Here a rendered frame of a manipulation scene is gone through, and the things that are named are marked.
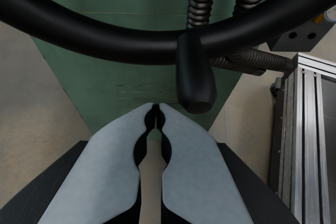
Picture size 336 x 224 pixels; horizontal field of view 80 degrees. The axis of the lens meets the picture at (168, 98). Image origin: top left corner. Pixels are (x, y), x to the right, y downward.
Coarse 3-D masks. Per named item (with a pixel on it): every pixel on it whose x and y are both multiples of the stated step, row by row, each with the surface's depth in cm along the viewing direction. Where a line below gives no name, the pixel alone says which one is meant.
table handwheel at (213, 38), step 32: (0, 0) 11; (32, 0) 12; (288, 0) 13; (320, 0) 12; (32, 32) 13; (64, 32) 14; (96, 32) 14; (128, 32) 15; (160, 32) 16; (224, 32) 15; (256, 32) 14; (160, 64) 17
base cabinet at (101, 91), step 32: (64, 0) 31; (96, 0) 31; (128, 0) 32; (160, 0) 32; (224, 0) 32; (64, 64) 43; (96, 64) 43; (128, 64) 43; (96, 96) 53; (128, 96) 54; (160, 96) 55; (224, 96) 57; (96, 128) 71
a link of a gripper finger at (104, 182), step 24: (120, 120) 10; (144, 120) 10; (96, 144) 9; (120, 144) 9; (144, 144) 10; (72, 168) 7; (96, 168) 7; (120, 168) 7; (72, 192) 7; (96, 192) 7; (120, 192) 7; (48, 216) 6; (72, 216) 6; (96, 216) 6; (120, 216) 6
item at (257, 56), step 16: (192, 0) 19; (208, 0) 19; (240, 0) 19; (256, 0) 19; (192, 16) 20; (208, 16) 20; (224, 64) 28; (240, 64) 27; (256, 64) 28; (272, 64) 29; (288, 64) 32
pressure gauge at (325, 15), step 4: (332, 8) 28; (324, 12) 28; (328, 12) 28; (332, 12) 28; (316, 16) 31; (320, 16) 31; (324, 16) 28; (328, 16) 29; (332, 16) 29; (312, 20) 32; (316, 20) 32; (320, 20) 32; (328, 20) 29; (332, 20) 29
